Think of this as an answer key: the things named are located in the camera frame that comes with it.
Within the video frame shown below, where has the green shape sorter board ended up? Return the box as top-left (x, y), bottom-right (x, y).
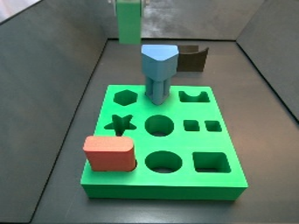
top-left (80, 85), bottom-right (248, 200)

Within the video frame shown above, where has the red rounded block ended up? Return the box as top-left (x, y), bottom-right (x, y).
top-left (83, 136), bottom-right (136, 172)

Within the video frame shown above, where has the blue pentagon peg block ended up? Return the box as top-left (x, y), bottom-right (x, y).
top-left (142, 45), bottom-right (179, 105)

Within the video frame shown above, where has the black curved fixture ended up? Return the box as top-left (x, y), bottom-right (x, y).
top-left (176, 45), bottom-right (210, 72)

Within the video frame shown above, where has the green arch block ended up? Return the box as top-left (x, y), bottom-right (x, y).
top-left (116, 0), bottom-right (142, 45)

